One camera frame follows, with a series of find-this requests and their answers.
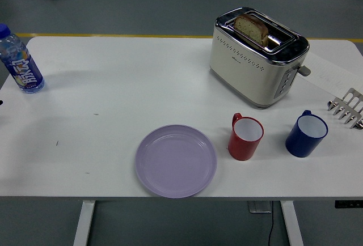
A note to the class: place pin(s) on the lilac round plate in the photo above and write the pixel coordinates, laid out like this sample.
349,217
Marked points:
175,161

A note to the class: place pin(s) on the white table leg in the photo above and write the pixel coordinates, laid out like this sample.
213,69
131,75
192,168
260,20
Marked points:
84,223
292,223

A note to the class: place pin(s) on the grey floor socket plate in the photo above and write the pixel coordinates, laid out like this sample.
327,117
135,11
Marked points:
260,207

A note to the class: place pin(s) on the blue mug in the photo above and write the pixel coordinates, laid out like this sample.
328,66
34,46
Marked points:
306,138

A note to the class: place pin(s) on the brown bread slice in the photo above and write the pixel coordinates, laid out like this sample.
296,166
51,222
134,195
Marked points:
251,27

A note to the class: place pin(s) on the black table control panel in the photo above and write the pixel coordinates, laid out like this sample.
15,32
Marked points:
348,204

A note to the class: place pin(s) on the white paper sheet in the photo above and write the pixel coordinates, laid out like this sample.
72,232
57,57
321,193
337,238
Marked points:
331,73

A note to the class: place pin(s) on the blue labelled drink bottle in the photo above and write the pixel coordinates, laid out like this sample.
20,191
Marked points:
21,61

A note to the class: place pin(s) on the silver metal rack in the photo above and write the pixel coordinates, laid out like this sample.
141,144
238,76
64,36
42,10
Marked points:
347,108

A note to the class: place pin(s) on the red mug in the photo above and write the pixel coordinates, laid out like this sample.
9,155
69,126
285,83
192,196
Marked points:
245,140

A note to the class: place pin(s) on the cream and chrome toaster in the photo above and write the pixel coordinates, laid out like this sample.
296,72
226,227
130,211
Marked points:
255,67

